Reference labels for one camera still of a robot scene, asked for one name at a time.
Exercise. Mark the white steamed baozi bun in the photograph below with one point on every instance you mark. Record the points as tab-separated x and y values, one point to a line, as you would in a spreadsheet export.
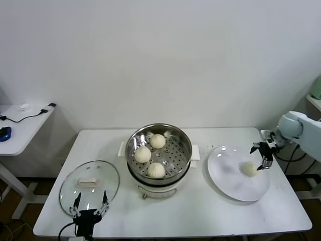
158	141
249	168
156	170
143	154

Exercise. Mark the blue computer mouse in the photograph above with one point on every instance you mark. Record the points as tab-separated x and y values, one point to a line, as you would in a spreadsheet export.
5	133

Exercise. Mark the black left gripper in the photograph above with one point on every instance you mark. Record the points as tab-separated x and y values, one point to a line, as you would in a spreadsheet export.
85	219

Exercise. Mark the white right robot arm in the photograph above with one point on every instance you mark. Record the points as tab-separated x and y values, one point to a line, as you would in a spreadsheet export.
291	124

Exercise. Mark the round glass pot lid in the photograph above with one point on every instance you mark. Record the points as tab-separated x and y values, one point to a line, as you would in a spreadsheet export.
87	182

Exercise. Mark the white electric cooker base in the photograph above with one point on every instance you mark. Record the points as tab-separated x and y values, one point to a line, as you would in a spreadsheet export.
160	187

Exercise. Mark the pale green appliance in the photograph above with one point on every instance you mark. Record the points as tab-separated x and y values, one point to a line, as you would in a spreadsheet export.
317	89

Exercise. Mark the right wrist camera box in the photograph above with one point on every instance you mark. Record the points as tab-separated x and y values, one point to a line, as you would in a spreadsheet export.
265	134

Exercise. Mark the white shelf board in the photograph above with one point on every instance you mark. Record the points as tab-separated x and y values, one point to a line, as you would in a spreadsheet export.
315	101

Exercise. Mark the white side desk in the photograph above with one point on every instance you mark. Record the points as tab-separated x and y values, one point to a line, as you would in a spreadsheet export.
25	130

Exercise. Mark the large white plate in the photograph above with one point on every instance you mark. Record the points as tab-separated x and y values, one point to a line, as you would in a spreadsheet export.
225	175

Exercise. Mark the stainless steel steamer basket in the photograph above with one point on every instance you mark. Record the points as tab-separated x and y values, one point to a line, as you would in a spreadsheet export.
175	148

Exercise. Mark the crumpled white tissue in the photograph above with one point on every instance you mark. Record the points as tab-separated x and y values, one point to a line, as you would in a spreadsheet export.
25	106

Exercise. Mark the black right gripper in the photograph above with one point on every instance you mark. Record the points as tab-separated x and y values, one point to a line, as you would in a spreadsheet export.
266	150

